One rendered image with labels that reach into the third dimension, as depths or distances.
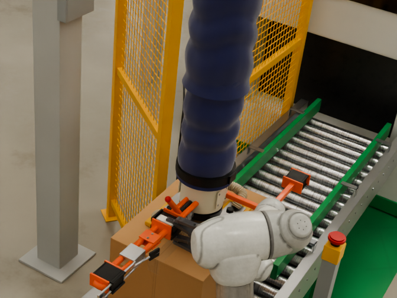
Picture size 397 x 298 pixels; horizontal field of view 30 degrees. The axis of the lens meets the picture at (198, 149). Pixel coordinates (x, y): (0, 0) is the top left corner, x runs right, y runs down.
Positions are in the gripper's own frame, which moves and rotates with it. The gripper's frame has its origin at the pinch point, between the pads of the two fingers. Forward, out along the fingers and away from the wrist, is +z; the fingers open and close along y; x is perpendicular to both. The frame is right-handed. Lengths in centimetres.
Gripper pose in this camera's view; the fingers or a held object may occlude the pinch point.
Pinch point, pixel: (165, 224)
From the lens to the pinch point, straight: 266.3
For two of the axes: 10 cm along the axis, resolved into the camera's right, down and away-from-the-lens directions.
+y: -0.9, 8.4, 5.3
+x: 5.1, -4.2, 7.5
